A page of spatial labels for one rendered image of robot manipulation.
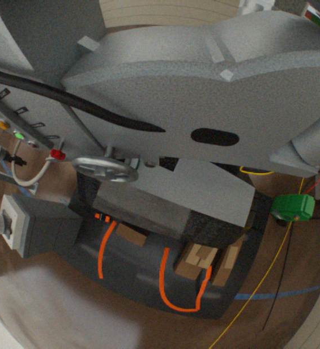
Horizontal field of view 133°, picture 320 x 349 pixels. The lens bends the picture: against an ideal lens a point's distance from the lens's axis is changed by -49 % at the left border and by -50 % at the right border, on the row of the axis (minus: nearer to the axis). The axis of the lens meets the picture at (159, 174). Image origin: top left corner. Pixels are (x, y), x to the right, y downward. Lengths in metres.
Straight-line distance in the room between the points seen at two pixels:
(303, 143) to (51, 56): 0.50
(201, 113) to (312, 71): 0.15
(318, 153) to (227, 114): 0.30
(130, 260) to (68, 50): 1.60
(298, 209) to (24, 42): 1.89
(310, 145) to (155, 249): 1.45
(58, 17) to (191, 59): 0.19
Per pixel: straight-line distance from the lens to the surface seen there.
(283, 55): 0.17
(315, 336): 5.22
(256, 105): 0.18
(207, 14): 6.32
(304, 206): 1.79
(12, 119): 0.31
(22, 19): 0.21
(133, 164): 0.67
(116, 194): 0.76
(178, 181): 0.66
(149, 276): 1.63
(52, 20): 0.23
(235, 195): 0.74
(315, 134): 0.39
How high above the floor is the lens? 1.46
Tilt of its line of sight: 74 degrees down
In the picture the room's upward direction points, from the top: 5 degrees counter-clockwise
